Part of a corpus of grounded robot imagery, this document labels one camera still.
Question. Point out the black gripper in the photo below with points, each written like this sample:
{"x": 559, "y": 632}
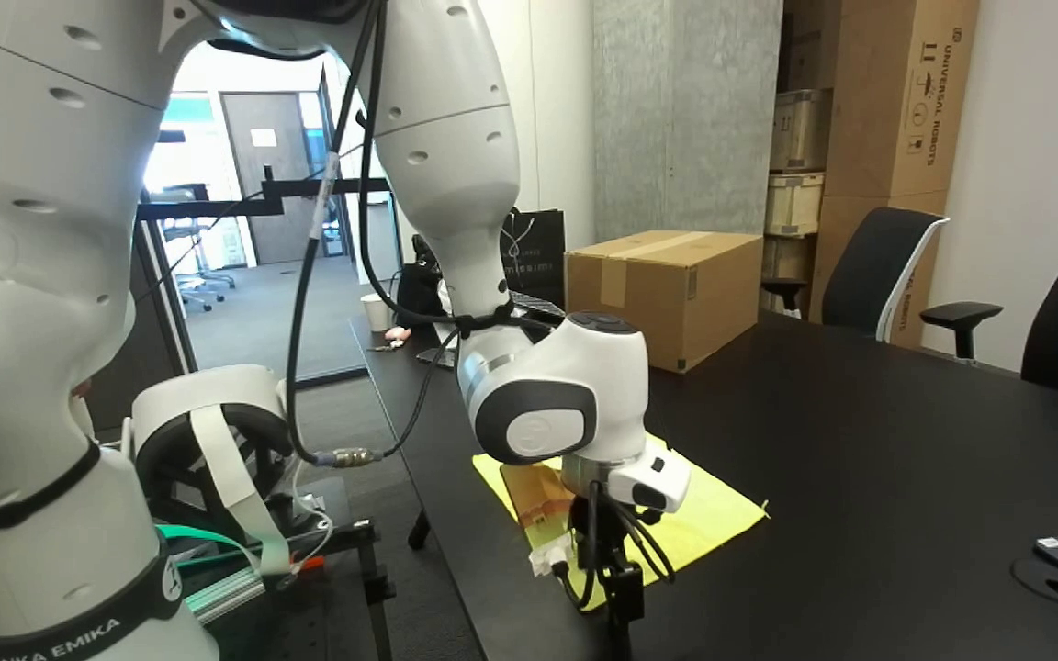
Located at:
{"x": 601, "y": 525}

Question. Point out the yellow cloth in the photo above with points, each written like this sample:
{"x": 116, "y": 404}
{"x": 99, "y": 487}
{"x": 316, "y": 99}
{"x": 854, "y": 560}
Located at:
{"x": 712, "y": 520}

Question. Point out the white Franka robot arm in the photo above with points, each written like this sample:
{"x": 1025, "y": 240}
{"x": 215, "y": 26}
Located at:
{"x": 28, "y": 244}

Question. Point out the black metal stand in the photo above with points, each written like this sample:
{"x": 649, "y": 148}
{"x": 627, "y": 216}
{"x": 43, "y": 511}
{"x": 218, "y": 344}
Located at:
{"x": 367, "y": 576}

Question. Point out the small pink object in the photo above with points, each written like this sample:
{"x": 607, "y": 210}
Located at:
{"x": 399, "y": 336}

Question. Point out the brown stacked box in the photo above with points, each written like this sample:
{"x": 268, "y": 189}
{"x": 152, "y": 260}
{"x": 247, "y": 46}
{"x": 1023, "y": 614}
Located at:
{"x": 787, "y": 260}
{"x": 799, "y": 131}

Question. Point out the white paper cup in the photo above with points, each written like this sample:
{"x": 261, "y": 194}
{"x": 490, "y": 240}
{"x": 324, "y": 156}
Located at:
{"x": 374, "y": 315}

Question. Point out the white stacked box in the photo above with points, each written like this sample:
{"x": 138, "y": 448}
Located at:
{"x": 793, "y": 203}

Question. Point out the white VR headset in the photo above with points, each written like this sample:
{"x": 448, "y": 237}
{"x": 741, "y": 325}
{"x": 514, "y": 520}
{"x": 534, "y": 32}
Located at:
{"x": 203, "y": 391}

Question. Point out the tall brown cardboard box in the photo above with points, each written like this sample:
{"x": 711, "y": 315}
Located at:
{"x": 899, "y": 110}

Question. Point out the black horizontal boom bar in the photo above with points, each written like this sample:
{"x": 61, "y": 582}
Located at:
{"x": 223, "y": 208}

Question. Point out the wrist mounted camera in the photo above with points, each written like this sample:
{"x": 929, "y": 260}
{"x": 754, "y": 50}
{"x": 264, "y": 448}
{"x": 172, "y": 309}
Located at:
{"x": 652, "y": 480}

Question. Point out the black camera bag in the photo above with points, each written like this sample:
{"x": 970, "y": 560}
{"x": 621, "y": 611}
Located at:
{"x": 411, "y": 295}

